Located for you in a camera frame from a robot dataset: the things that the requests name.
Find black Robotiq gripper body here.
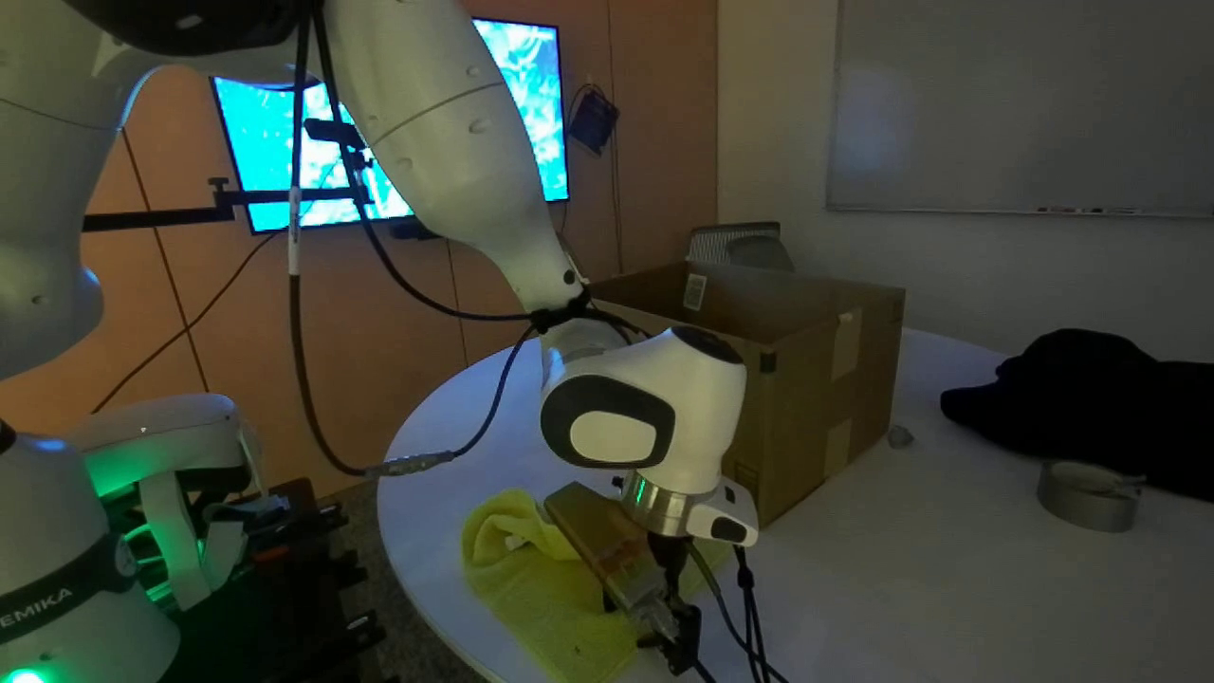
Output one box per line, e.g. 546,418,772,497
641,535,706,630

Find yellow-green towel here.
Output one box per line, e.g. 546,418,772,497
455,489,735,683

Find brown cardboard box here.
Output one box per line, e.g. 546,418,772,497
589,258,909,533

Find white chair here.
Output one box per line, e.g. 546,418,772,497
682,222,804,279

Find black equipment cart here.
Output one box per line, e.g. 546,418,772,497
165,475,391,683

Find grey tape roll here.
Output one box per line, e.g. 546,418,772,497
1036,458,1148,535

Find black garment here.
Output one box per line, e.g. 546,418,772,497
937,325,1214,506

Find white device with green light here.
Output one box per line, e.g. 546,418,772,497
70,391,261,615

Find whiteboard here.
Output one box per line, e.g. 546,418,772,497
827,0,1214,224

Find wrist-mounted camera bar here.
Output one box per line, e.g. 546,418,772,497
544,483,677,615

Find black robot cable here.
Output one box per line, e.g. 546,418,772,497
280,0,636,485

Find small black wall device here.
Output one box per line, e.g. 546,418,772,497
564,83,624,156

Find thin black wall cable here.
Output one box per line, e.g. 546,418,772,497
92,233,280,410

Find wall-mounted TV screen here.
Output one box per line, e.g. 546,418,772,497
208,10,572,238

